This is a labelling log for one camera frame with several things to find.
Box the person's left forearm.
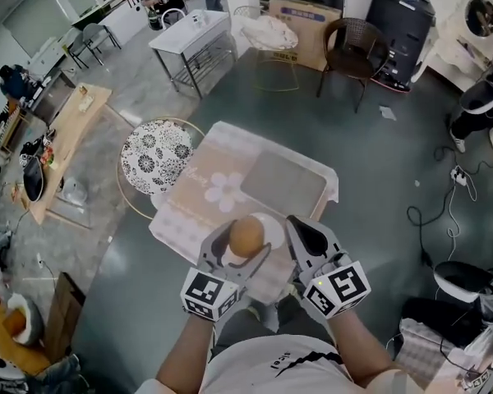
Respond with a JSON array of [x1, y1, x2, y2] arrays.
[[154, 313, 219, 394]]

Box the black bag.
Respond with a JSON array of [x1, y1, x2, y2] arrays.
[[21, 156, 47, 203]]

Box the black white floral round stool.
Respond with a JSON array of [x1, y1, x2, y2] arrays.
[[115, 116, 206, 222]]

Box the white round plate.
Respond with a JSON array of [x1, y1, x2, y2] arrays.
[[248, 212, 289, 250]]

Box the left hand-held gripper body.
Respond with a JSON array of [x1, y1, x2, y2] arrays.
[[180, 254, 256, 323]]

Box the long light wooden table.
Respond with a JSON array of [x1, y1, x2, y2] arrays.
[[19, 81, 113, 226]]

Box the large cardboard box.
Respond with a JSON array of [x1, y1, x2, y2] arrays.
[[267, 0, 344, 72]]

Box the white metal-legged table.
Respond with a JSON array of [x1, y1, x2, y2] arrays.
[[148, 8, 233, 99]]

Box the person's white shirt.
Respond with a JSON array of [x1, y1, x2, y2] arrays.
[[133, 333, 399, 394]]

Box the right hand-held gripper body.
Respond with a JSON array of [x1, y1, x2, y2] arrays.
[[292, 250, 373, 320]]

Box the round brown bun food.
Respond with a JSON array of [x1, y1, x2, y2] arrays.
[[228, 215, 268, 259]]

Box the person's right forearm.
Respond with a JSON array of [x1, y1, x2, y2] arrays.
[[333, 314, 396, 390]]

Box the table with pink floral cloth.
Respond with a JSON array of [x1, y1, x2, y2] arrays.
[[147, 120, 340, 305]]

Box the black printer cabinet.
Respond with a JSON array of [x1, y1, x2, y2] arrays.
[[364, 0, 437, 94]]

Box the grey chair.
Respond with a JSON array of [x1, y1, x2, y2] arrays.
[[67, 21, 122, 70]]

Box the brown wicker chair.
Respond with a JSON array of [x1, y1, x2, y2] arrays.
[[315, 16, 390, 113]]

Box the white power strip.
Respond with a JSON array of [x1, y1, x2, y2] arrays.
[[449, 165, 470, 187]]

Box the grey rectangular tray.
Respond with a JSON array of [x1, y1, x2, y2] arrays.
[[239, 147, 328, 218]]

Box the brown cardboard box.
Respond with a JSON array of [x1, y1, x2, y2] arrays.
[[44, 271, 87, 365]]

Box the white wire chair with cushion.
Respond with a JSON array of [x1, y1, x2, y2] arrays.
[[233, 5, 302, 93]]

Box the black cable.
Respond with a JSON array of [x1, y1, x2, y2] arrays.
[[406, 145, 493, 268]]

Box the person's dark trousers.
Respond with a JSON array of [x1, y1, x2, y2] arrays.
[[215, 289, 339, 346]]

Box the white vanity with round mirror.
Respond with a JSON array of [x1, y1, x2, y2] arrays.
[[410, 0, 493, 98]]

